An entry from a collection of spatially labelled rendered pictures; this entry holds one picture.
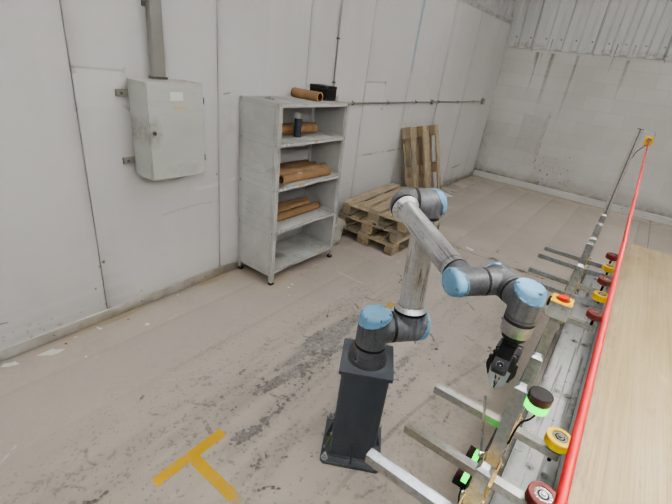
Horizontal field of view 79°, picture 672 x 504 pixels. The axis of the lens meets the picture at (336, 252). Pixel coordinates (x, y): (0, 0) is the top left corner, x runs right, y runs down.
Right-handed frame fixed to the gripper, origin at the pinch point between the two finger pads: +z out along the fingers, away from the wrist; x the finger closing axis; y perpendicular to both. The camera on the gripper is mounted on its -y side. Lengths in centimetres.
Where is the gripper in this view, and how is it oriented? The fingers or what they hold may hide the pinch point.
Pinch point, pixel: (494, 386)
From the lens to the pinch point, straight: 147.2
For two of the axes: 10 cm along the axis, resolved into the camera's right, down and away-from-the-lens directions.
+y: 6.0, -2.8, 7.5
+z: -1.1, 9.0, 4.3
